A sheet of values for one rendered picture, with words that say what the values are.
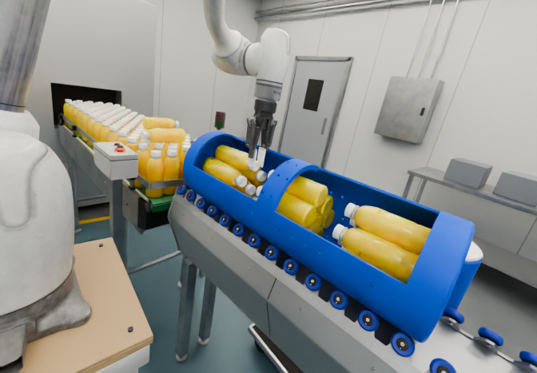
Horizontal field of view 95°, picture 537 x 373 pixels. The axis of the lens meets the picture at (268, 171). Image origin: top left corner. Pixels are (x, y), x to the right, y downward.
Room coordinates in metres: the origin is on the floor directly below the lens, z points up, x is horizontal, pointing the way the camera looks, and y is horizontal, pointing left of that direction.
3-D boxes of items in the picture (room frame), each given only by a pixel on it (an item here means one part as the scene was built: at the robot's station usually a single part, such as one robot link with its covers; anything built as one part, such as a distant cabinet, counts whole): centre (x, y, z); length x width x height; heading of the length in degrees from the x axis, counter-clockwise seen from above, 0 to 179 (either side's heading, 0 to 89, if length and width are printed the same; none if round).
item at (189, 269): (0.95, 0.28, 0.31); 0.06 x 0.06 x 0.63; 51
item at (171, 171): (1.05, 0.44, 0.99); 0.07 x 0.07 x 0.19
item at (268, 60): (0.86, 0.06, 1.53); 0.13 x 0.11 x 0.16; 60
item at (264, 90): (0.86, 0.05, 1.42); 0.09 x 0.09 x 0.06
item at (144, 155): (1.08, 0.58, 0.99); 0.07 x 0.07 x 0.19
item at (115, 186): (0.95, 0.63, 0.50); 0.04 x 0.04 x 1.00; 51
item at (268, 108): (0.86, 0.05, 1.35); 0.08 x 0.07 x 0.09; 141
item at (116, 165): (0.95, 0.63, 1.05); 0.20 x 0.10 x 0.10; 51
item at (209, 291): (1.06, 0.19, 0.31); 0.06 x 0.06 x 0.63; 51
